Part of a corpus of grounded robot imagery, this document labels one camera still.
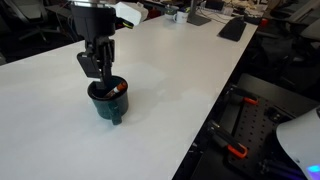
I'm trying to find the orange handled clamp far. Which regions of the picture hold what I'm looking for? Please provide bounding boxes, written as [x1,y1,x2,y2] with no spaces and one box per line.
[228,87,258,105]

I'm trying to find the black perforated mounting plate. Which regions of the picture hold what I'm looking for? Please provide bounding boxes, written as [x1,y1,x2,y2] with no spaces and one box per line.
[226,98,304,180]

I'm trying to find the orange handled clamp near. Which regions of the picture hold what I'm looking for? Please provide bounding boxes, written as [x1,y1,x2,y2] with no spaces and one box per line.
[207,121,248,159]

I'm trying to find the black keyboard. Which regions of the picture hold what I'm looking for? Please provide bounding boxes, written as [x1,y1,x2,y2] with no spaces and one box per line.
[218,17,246,42]

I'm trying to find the orange capped white marker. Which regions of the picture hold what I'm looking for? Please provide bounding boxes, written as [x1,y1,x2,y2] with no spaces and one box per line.
[105,81,127,99]

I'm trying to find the grey monitor stand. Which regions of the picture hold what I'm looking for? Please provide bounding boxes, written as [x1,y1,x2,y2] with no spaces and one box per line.
[187,0,210,26]

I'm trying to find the black office chair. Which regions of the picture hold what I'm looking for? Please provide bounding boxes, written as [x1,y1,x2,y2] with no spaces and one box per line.
[3,0,48,42]

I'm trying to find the white coffee mug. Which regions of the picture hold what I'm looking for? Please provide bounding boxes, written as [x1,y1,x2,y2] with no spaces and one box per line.
[173,11,188,24]

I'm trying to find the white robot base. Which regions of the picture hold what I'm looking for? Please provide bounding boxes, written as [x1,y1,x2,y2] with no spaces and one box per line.
[276,107,320,180]

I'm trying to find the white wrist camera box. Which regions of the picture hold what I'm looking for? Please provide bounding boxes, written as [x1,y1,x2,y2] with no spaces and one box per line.
[113,2,148,28]

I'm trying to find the dark green ceramic mug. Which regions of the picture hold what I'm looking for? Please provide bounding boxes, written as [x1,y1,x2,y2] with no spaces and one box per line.
[87,76,129,125]

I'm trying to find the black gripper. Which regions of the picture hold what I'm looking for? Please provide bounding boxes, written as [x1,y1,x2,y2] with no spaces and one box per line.
[71,2,116,89]

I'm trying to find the orange handled clamp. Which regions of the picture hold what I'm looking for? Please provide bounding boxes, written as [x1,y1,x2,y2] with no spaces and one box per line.
[207,121,248,159]
[228,87,258,105]

